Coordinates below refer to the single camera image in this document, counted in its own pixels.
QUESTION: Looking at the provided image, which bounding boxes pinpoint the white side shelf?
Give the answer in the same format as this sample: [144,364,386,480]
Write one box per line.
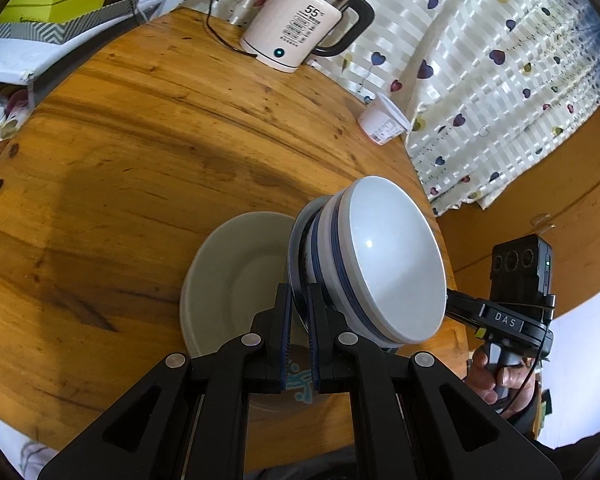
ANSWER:
[0,0,156,86]

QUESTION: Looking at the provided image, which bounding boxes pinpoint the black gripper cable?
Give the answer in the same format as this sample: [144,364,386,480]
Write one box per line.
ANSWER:
[502,295,557,413]

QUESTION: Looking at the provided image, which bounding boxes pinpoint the small white blue-banded bowl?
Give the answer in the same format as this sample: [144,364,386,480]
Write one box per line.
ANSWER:
[330,176,449,346]

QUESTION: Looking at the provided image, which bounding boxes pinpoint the cream electric kettle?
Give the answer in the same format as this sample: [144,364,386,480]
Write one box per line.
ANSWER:
[238,0,376,73]

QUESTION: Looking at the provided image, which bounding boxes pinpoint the person's right hand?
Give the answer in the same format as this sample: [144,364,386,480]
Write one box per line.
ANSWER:
[467,349,540,415]

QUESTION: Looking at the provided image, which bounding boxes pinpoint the heart-print striped curtain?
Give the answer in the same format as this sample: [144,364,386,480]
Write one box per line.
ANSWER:
[145,0,600,218]

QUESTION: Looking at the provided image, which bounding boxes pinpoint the person's right forearm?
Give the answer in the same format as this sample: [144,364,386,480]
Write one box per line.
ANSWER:
[505,385,600,466]

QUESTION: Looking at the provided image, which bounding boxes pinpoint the black kettle power cable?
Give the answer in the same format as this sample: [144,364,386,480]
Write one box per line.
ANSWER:
[202,0,259,59]

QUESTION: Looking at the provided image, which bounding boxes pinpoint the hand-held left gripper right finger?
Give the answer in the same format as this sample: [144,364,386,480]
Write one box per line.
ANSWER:
[307,282,563,480]

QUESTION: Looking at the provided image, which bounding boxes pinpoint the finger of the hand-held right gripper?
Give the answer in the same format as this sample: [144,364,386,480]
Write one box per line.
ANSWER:
[446,290,486,315]
[445,307,483,333]

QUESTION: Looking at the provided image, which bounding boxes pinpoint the large white blue-banded bowl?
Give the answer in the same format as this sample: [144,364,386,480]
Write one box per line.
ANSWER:
[307,192,381,346]

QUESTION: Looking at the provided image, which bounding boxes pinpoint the white plastic tub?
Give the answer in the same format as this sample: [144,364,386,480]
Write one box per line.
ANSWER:
[357,92,411,147]

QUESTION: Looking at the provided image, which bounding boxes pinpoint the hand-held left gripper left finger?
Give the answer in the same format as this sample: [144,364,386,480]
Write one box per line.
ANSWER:
[37,282,295,480]

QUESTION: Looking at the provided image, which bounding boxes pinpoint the zigzag patterned tray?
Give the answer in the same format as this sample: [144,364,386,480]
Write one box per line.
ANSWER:
[0,0,141,53]

